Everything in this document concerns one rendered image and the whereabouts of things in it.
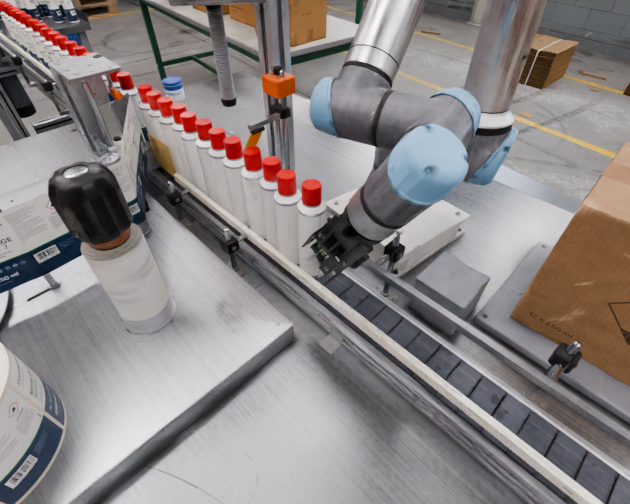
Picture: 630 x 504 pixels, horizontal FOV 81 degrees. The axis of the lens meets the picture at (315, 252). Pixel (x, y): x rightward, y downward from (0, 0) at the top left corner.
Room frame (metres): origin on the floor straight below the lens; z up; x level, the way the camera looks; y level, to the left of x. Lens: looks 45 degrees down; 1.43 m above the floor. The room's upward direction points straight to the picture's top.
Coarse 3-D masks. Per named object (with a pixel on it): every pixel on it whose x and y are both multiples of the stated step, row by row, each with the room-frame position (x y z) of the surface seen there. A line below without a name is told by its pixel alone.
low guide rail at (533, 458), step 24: (192, 192) 0.73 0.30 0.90; (264, 240) 0.55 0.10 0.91; (288, 264) 0.48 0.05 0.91; (312, 288) 0.44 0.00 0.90; (384, 336) 0.33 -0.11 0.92; (408, 360) 0.28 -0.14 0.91; (432, 384) 0.25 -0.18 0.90; (480, 408) 0.21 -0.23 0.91; (504, 432) 0.18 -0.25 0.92; (528, 456) 0.15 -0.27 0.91; (552, 480) 0.13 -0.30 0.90
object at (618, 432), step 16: (384, 272) 0.42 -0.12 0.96; (400, 288) 0.39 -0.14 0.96; (432, 304) 0.35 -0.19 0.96; (448, 320) 0.33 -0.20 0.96; (480, 336) 0.30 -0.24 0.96; (496, 352) 0.27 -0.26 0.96; (528, 368) 0.25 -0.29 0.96; (544, 384) 0.22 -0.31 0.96; (560, 400) 0.21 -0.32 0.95; (576, 400) 0.20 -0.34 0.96; (592, 416) 0.18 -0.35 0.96; (608, 432) 0.17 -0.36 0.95; (624, 432) 0.16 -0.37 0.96
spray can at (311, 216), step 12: (312, 180) 0.52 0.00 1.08; (312, 192) 0.49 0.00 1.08; (300, 204) 0.50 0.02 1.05; (312, 204) 0.49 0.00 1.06; (324, 204) 0.50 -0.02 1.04; (300, 216) 0.49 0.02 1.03; (312, 216) 0.48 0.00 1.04; (324, 216) 0.49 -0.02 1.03; (300, 228) 0.49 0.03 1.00; (312, 228) 0.48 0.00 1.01; (300, 240) 0.49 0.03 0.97; (300, 252) 0.49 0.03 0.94; (312, 252) 0.48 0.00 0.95; (300, 264) 0.49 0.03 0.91; (312, 264) 0.48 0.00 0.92; (312, 276) 0.48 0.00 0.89
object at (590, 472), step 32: (224, 224) 0.65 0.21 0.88; (352, 288) 0.45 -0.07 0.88; (384, 320) 0.38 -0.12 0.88; (384, 352) 0.32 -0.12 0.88; (416, 352) 0.32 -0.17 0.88; (448, 352) 0.32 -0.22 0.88; (480, 384) 0.26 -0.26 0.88; (512, 416) 0.21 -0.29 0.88; (544, 448) 0.17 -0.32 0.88; (576, 448) 0.17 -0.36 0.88; (544, 480) 0.13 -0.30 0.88; (576, 480) 0.13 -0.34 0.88; (608, 480) 0.13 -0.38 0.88
